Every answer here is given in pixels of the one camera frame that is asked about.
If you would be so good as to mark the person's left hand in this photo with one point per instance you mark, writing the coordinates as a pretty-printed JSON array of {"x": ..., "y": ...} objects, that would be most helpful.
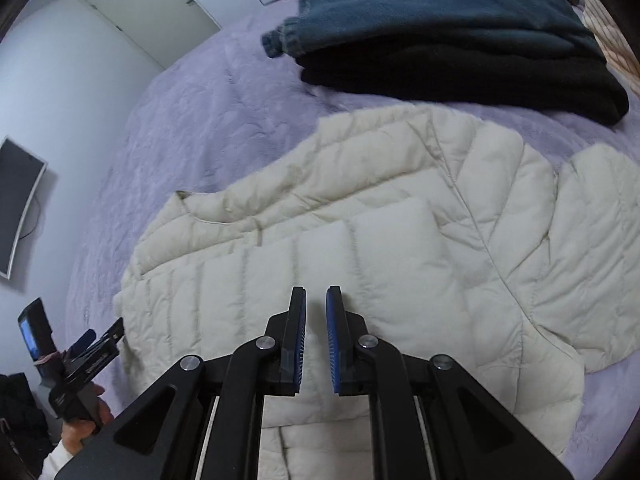
[{"x": 74, "y": 433}]

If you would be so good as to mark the folded black garment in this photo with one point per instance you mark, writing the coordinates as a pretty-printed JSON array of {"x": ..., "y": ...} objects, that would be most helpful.
[{"x": 471, "y": 72}]

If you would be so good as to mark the white room door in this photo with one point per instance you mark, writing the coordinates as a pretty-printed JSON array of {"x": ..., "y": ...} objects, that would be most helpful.
[{"x": 164, "y": 29}]

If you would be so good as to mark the cream quilted puffer jacket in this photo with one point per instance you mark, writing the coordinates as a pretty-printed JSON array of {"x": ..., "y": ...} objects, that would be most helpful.
[{"x": 447, "y": 233}]

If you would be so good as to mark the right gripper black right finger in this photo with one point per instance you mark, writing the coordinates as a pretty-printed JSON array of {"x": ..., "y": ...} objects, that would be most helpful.
[{"x": 341, "y": 344}]

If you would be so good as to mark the beige striped knit garment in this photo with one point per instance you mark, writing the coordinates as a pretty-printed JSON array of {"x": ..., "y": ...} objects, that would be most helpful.
[{"x": 611, "y": 40}]

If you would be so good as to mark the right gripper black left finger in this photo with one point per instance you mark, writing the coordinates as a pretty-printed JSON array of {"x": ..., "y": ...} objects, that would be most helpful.
[{"x": 292, "y": 344}]

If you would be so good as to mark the white left sleeve forearm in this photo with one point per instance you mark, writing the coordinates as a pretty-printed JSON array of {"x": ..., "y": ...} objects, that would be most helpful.
[{"x": 54, "y": 462}]

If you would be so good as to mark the dark clothes pile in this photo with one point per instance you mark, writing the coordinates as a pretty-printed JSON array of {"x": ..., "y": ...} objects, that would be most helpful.
[{"x": 25, "y": 435}]

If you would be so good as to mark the folded blue jeans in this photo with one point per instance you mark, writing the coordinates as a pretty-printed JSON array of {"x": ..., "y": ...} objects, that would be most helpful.
[{"x": 546, "y": 25}]

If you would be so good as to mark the wall-mounted white-framed television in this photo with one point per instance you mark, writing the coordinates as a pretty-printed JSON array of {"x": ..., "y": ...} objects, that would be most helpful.
[{"x": 21, "y": 172}]

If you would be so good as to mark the lilac embossed bed blanket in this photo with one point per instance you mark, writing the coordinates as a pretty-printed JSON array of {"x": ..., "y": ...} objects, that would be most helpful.
[{"x": 225, "y": 110}]

